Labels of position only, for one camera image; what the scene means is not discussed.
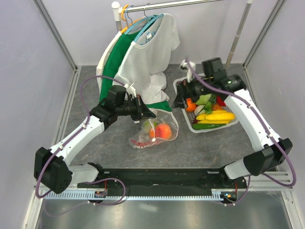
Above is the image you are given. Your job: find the green parsley sprig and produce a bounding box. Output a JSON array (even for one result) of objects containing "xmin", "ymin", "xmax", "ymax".
[{"xmin": 205, "ymin": 94, "xmax": 216, "ymax": 115}]

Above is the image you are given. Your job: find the orange fruit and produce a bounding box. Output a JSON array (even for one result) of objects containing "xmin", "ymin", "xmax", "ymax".
[{"xmin": 149, "ymin": 128, "xmax": 155, "ymax": 139}]

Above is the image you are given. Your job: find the green cabbage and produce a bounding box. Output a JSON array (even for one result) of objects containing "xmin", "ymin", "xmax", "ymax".
[{"xmin": 195, "ymin": 94, "xmax": 212, "ymax": 105}]

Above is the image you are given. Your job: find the white cable duct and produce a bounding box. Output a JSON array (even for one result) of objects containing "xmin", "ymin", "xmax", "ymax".
[{"xmin": 45, "ymin": 189, "xmax": 223, "ymax": 201}]

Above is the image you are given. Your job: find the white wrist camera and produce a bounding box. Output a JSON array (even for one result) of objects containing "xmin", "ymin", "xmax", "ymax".
[
  {"xmin": 124, "ymin": 83, "xmax": 138, "ymax": 97},
  {"xmin": 179, "ymin": 60, "xmax": 196, "ymax": 83}
]

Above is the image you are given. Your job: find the green cucumber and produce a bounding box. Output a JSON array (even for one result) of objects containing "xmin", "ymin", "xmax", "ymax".
[{"xmin": 192, "ymin": 123, "xmax": 226, "ymax": 130}]

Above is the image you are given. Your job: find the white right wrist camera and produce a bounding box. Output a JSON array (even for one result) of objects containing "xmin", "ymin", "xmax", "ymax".
[{"xmin": 179, "ymin": 60, "xmax": 196, "ymax": 83}]

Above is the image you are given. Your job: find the green t-shirt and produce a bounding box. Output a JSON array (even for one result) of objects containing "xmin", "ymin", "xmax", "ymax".
[{"xmin": 99, "ymin": 15, "xmax": 173, "ymax": 112}]

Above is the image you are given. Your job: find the white plastic fruit basket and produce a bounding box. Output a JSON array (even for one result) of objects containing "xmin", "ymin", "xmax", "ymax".
[{"xmin": 173, "ymin": 76, "xmax": 239, "ymax": 134}]

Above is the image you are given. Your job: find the clear zip top bag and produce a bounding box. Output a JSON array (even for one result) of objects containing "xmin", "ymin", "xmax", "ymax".
[{"xmin": 129, "ymin": 109, "xmax": 179, "ymax": 149}]

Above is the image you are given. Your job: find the yellow banana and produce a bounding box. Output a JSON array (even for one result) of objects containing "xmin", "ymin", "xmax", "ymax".
[{"xmin": 196, "ymin": 111, "xmax": 235, "ymax": 124}]

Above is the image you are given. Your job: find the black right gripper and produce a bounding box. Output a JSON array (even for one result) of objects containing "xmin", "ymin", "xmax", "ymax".
[{"xmin": 172, "ymin": 73, "xmax": 214, "ymax": 109}]

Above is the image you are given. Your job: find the white mesh t-shirt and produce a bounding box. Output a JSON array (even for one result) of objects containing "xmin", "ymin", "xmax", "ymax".
[{"xmin": 115, "ymin": 13, "xmax": 180, "ymax": 104}]

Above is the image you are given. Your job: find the blue clothes hanger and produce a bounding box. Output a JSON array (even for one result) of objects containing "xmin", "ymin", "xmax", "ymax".
[{"xmin": 124, "ymin": 3, "xmax": 164, "ymax": 35}]

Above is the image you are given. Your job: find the peach with green leaf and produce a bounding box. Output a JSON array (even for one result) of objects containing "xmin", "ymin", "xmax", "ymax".
[{"xmin": 155, "ymin": 123, "xmax": 172, "ymax": 140}]

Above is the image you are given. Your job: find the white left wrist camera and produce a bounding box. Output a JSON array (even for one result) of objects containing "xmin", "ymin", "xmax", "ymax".
[{"xmin": 124, "ymin": 83, "xmax": 138, "ymax": 97}]

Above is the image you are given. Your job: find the orange clothes hanger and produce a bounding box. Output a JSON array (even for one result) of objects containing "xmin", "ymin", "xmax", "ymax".
[{"xmin": 121, "ymin": 4, "xmax": 133, "ymax": 34}]

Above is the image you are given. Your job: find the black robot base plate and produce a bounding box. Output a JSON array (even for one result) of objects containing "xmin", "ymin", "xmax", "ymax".
[{"xmin": 96, "ymin": 168, "xmax": 247, "ymax": 194}]

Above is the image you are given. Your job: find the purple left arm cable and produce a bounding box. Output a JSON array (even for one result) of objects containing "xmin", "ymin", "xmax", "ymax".
[{"xmin": 35, "ymin": 75, "xmax": 127, "ymax": 199}]

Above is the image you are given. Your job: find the aluminium frame rail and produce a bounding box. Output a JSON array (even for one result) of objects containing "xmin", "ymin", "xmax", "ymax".
[{"xmin": 32, "ymin": 0, "xmax": 79, "ymax": 72}]

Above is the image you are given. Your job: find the white garlic bulb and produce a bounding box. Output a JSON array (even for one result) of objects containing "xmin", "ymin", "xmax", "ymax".
[{"xmin": 194, "ymin": 105, "xmax": 205, "ymax": 116}]

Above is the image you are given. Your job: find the red apple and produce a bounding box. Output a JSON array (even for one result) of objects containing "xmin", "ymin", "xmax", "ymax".
[{"xmin": 216, "ymin": 96, "xmax": 226, "ymax": 107}]

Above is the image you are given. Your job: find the white clothes rack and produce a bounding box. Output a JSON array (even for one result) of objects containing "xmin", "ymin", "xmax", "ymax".
[{"xmin": 111, "ymin": 0, "xmax": 253, "ymax": 68}]

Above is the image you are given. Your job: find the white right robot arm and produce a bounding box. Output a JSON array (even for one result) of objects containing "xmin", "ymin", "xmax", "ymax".
[{"xmin": 173, "ymin": 58, "xmax": 293, "ymax": 188}]

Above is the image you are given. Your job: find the red chili pepper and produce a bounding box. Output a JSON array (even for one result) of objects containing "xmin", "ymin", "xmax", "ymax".
[{"xmin": 131, "ymin": 140, "xmax": 159, "ymax": 149}]

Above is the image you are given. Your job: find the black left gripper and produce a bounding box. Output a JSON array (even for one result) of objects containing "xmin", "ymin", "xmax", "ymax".
[{"xmin": 116, "ymin": 94, "xmax": 156, "ymax": 121}]

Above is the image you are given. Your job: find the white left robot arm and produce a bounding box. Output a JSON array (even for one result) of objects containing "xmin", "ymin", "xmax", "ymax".
[{"xmin": 34, "ymin": 85, "xmax": 156, "ymax": 194}]

